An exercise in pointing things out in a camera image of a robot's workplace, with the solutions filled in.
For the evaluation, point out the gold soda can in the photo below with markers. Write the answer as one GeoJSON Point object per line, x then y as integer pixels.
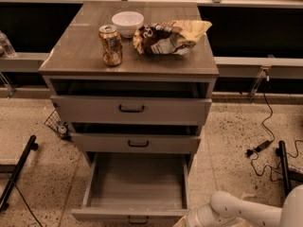
{"type": "Point", "coordinates": [111, 43]}

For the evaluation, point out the grey bottom drawer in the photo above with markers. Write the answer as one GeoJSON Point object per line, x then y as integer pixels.
{"type": "Point", "coordinates": [138, 188]}

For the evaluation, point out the clear plastic bottle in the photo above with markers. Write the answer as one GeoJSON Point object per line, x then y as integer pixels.
{"type": "Point", "coordinates": [6, 45]}

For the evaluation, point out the black left floor stand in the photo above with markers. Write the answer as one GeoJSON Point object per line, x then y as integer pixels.
{"type": "Point", "coordinates": [13, 171]}

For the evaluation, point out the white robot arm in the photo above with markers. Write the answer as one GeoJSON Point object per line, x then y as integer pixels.
{"type": "Point", "coordinates": [225, 210]}

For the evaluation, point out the brown yellow chip bag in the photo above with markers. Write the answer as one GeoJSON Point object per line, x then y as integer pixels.
{"type": "Point", "coordinates": [172, 37]}

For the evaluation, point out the white bowl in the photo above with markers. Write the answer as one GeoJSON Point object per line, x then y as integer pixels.
{"type": "Point", "coordinates": [128, 22]}

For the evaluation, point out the grey three-drawer cabinet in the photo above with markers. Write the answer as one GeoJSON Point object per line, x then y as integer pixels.
{"type": "Point", "coordinates": [75, 66]}

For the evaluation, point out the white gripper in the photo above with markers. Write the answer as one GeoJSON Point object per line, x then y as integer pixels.
{"type": "Point", "coordinates": [191, 220]}

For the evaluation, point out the wire basket on floor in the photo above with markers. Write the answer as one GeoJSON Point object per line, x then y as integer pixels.
{"type": "Point", "coordinates": [59, 127]}

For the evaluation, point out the grey middle drawer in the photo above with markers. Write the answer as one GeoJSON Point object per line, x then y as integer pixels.
{"type": "Point", "coordinates": [143, 143]}

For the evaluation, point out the black floor stand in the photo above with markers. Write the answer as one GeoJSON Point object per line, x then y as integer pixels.
{"type": "Point", "coordinates": [287, 174]}
{"type": "Point", "coordinates": [13, 171]}

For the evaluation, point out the grey top drawer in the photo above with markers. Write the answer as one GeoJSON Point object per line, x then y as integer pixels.
{"type": "Point", "coordinates": [134, 110]}

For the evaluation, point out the grey drawer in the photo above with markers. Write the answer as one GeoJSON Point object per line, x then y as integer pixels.
{"type": "Point", "coordinates": [134, 110]}
{"type": "Point", "coordinates": [143, 143]}
{"type": "Point", "coordinates": [138, 188]}

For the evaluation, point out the black right floor stand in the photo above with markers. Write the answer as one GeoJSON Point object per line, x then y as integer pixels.
{"type": "Point", "coordinates": [287, 174]}

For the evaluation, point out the metal rail bracket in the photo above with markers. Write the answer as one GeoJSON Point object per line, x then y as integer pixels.
{"type": "Point", "coordinates": [263, 74]}

